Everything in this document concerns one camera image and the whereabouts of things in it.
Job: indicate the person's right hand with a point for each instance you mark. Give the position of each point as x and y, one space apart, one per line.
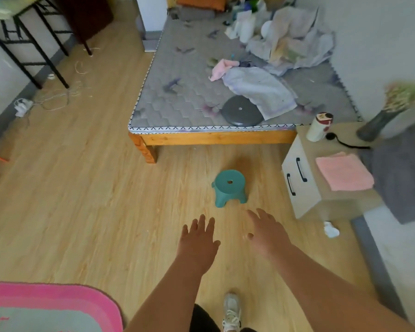
269 236

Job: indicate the person's black shorts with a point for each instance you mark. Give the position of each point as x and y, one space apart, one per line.
202 321

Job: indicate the person's left thumb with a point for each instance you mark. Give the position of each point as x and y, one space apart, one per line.
217 245

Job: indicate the pink cloth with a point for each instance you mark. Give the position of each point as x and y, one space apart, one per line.
221 68

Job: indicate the person's right forearm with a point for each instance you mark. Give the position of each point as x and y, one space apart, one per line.
332 293

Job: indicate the folded pink towel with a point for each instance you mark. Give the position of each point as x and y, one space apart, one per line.
345 172

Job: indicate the dark brown cabinet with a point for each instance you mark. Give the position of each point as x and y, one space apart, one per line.
83 13

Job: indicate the black metal frame table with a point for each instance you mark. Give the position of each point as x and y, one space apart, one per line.
38 51

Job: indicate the white bottle with red label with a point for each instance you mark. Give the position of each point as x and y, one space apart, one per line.
318 129

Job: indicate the dark vase with dried flowers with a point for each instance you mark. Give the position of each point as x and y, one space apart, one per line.
377 124

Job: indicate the beige nightstand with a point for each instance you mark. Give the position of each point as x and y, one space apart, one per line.
307 200

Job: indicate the white power strip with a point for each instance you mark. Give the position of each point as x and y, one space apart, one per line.
22 107

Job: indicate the pink and grey rug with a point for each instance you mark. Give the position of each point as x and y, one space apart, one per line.
45 307

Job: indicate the person's right thumb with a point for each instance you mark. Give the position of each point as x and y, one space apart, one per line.
251 236

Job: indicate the grey blanket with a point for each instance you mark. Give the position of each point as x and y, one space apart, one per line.
401 169

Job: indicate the person's left middle finger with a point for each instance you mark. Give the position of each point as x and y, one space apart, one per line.
201 224

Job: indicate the crumpled white sheet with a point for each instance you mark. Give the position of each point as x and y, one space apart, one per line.
290 41

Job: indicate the white cabinet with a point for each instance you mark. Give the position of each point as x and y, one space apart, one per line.
152 17

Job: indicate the person's left forearm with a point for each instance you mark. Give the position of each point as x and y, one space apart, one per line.
166 300

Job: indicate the person's left hand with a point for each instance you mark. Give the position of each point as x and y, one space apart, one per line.
197 250

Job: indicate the grey round cushion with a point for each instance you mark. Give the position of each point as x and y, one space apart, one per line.
240 112

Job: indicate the white sneaker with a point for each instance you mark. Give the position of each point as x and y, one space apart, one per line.
232 312

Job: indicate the teal plastic stool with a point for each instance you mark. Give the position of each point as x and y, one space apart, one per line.
228 188

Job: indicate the white plastic bottle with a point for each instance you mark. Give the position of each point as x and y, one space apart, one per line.
247 29

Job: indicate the pale lavender towel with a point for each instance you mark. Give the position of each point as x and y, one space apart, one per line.
259 88

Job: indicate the person's left little finger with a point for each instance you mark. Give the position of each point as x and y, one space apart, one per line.
184 231

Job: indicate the grey quilted mattress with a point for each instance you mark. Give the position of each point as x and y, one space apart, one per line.
186 76

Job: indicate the crumpled white tissue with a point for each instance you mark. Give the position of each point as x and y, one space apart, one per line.
331 230

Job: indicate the wooden bed frame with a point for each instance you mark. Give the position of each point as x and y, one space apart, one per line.
211 137

